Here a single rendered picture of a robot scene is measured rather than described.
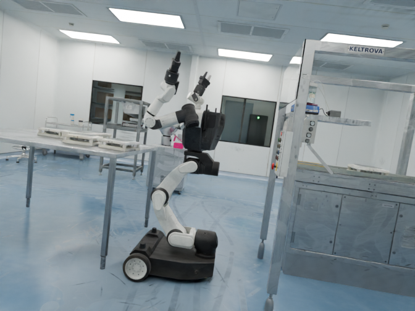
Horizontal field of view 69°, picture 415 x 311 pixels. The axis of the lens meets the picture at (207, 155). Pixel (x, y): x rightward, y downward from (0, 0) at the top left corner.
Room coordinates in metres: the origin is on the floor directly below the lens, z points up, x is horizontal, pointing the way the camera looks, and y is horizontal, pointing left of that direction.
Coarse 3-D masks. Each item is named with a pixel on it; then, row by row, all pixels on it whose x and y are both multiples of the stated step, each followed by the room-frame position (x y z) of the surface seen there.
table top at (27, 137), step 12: (0, 132) 2.64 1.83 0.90; (12, 132) 2.77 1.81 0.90; (24, 132) 2.92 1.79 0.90; (36, 132) 3.09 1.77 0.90; (24, 144) 2.26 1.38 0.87; (36, 144) 2.25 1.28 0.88; (48, 144) 2.24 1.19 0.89; (60, 144) 2.30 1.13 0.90; (72, 144) 2.41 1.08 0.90; (144, 144) 3.26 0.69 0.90; (108, 156) 2.18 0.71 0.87; (120, 156) 2.25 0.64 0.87
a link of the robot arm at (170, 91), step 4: (168, 88) 2.06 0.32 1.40; (172, 88) 2.07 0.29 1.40; (164, 92) 2.07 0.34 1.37; (168, 92) 2.06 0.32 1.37; (172, 92) 2.08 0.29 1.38; (160, 96) 2.08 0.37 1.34; (164, 96) 2.06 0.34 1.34; (168, 96) 2.08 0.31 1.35; (172, 96) 2.10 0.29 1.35; (160, 100) 2.09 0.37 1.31; (164, 100) 2.08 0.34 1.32; (168, 100) 2.09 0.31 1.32
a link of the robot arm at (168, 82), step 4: (168, 80) 2.05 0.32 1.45; (172, 80) 2.05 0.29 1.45; (176, 80) 2.07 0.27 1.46; (164, 84) 2.09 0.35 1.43; (168, 84) 2.07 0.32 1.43; (172, 84) 2.08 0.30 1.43; (176, 84) 2.12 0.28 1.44; (164, 88) 2.09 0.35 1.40; (176, 88) 2.13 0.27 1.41; (176, 92) 2.15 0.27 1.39
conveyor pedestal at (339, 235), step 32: (320, 192) 2.49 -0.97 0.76; (352, 192) 2.45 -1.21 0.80; (288, 224) 2.54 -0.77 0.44; (320, 224) 2.48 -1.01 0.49; (352, 224) 2.46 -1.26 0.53; (384, 224) 2.43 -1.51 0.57; (288, 256) 2.52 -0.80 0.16; (320, 256) 2.47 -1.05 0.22; (352, 256) 2.45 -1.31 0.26; (384, 256) 2.42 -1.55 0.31; (384, 288) 2.42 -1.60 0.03
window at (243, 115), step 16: (224, 96) 7.73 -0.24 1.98; (224, 112) 7.73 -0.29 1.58; (240, 112) 7.71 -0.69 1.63; (256, 112) 7.70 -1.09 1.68; (272, 112) 7.68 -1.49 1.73; (224, 128) 7.73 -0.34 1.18; (240, 128) 7.71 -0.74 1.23; (256, 128) 7.70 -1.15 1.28; (272, 128) 7.68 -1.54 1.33; (256, 144) 7.69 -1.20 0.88
